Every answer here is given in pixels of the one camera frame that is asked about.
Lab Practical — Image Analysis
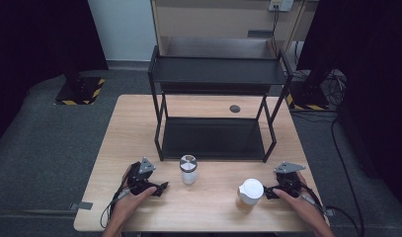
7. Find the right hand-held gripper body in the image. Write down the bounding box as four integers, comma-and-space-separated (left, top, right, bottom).
274, 161, 307, 198

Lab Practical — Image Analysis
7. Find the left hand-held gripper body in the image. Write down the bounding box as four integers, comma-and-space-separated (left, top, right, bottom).
123, 157, 157, 197

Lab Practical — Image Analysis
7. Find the amber jar with white lid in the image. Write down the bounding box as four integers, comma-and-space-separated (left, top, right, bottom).
235, 178, 266, 213

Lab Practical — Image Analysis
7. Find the glass jar with metal lid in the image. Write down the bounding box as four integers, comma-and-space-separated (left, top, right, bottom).
179, 154, 199, 186

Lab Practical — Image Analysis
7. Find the black metal shelf rack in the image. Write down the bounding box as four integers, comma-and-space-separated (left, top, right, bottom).
147, 44, 294, 164

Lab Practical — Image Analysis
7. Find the person's left hand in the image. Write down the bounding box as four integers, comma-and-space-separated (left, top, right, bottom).
111, 166, 158, 224

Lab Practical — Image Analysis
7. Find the person's right hand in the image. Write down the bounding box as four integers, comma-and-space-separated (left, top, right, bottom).
273, 172, 327, 229

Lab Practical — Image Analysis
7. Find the black stand with striped base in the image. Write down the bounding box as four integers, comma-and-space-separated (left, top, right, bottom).
285, 63, 332, 112
54, 60, 107, 107

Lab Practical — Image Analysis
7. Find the beige wooden cabinet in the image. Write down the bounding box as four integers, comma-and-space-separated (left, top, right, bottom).
150, 0, 320, 62

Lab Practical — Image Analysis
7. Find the left hand-held gripper cable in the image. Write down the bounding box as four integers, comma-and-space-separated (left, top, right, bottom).
99, 188, 132, 229

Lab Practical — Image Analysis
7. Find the hand-held gripper cable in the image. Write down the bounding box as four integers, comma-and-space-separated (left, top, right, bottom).
298, 182, 328, 213
99, 188, 132, 229

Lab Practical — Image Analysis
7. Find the right hand-held gripper cable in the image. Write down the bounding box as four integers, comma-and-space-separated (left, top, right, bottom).
298, 182, 328, 213

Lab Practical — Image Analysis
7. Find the black floor cable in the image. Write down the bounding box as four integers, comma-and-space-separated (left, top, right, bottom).
289, 110, 365, 237

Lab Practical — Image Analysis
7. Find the tangle of floor cables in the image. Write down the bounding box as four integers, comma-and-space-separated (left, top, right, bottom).
322, 68, 349, 107

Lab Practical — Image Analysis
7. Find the black socket cable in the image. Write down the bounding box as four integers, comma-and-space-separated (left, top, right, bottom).
270, 5, 281, 58

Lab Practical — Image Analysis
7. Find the white wall socket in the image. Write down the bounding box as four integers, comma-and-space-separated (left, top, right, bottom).
268, 0, 294, 13

